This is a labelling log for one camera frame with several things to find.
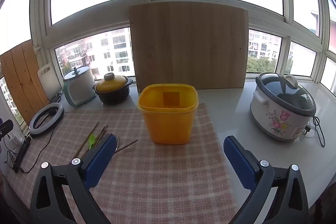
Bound pink plaid cloth mat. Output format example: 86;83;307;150
5;103;238;224

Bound yellow plastic container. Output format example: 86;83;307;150
137;84;199;145

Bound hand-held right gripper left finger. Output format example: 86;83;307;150
30;134;117;224

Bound black slow cooker power cord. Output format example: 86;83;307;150
299;116;326;148

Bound black ring light cable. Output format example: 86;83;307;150
5;130;54;174

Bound black-handled scissors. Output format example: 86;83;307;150
51;91;63;104

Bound white ring light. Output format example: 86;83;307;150
28;103;65;138

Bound white cutting board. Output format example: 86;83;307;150
37;63;63;104

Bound orange wooden slat panel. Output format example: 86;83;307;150
0;40;50;126

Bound white power adapter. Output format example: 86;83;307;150
5;134;25;146

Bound yellow-lidded black casserole pot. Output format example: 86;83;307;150
92;72;133;104

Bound black camera device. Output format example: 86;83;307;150
0;120;13;140

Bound teal white electric cooker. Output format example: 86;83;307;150
62;66;96;108

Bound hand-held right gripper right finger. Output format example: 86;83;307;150
224;136;310;224

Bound light wooden board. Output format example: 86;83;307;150
129;1;249;93

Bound floral white slow cooker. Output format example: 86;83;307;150
250;72;317;141

